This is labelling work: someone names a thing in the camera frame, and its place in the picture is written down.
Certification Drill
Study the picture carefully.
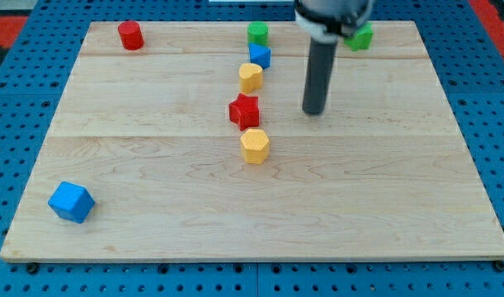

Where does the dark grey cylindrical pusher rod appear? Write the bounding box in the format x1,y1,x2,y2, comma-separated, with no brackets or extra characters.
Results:
302,39,337,116

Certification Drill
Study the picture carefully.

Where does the yellow hexagon block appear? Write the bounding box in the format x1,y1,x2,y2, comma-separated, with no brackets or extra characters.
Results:
240,129,270,164

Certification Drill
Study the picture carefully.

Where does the blue cube block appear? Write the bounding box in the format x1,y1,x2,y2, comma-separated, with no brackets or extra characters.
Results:
48,181,95,224

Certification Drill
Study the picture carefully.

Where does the green star block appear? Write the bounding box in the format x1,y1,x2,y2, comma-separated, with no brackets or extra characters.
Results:
344,22,374,52

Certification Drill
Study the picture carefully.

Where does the blue triangle block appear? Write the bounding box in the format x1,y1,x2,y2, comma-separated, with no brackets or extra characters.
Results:
248,43,271,69

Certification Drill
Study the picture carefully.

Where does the green cylinder block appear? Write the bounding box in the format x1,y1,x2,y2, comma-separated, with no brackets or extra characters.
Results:
247,21,269,46

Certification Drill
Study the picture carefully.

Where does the yellow heart block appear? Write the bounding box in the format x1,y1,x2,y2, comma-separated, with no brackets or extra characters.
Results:
238,63,263,94

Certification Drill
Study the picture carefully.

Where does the red star block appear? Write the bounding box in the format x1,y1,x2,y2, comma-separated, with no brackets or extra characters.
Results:
228,93,260,131

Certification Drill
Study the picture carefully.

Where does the light wooden board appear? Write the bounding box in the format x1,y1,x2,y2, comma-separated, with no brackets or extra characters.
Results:
0,21,504,263

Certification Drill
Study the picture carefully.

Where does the red cylinder block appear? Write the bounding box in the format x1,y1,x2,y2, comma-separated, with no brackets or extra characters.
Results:
117,21,145,50

